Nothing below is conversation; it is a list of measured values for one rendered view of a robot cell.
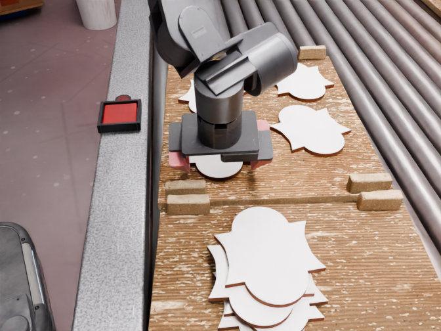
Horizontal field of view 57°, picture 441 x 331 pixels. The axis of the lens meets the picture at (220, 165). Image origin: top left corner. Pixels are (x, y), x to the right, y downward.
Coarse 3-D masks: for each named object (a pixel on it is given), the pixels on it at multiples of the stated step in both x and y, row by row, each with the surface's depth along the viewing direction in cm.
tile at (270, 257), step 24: (240, 216) 53; (264, 216) 53; (216, 240) 51; (240, 240) 50; (264, 240) 50; (288, 240) 50; (240, 264) 48; (264, 264) 48; (288, 264) 48; (312, 264) 48; (264, 288) 45; (288, 288) 45
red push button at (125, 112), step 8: (112, 104) 78; (120, 104) 78; (128, 104) 78; (136, 104) 78; (104, 112) 76; (112, 112) 76; (120, 112) 76; (128, 112) 76; (104, 120) 74; (112, 120) 74; (120, 120) 74; (128, 120) 74
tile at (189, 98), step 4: (192, 80) 81; (192, 84) 80; (192, 88) 79; (188, 92) 78; (192, 92) 78; (244, 92) 78; (184, 96) 77; (188, 96) 77; (192, 96) 77; (180, 100) 76; (184, 100) 76; (188, 100) 76; (192, 100) 76; (192, 104) 75; (192, 108) 74; (192, 112) 74
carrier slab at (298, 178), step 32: (320, 64) 87; (288, 96) 78; (352, 128) 71; (288, 160) 65; (320, 160) 65; (352, 160) 65; (160, 192) 60; (224, 192) 60; (256, 192) 60; (288, 192) 60; (320, 192) 60
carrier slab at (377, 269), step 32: (160, 224) 56; (192, 224) 56; (224, 224) 56; (320, 224) 56; (352, 224) 56; (384, 224) 56; (160, 256) 52; (192, 256) 52; (320, 256) 52; (352, 256) 52; (384, 256) 52; (416, 256) 52; (160, 288) 49; (192, 288) 49; (320, 288) 49; (352, 288) 49; (384, 288) 49; (416, 288) 49; (160, 320) 46; (192, 320) 46; (320, 320) 46; (352, 320) 46; (384, 320) 46; (416, 320) 46
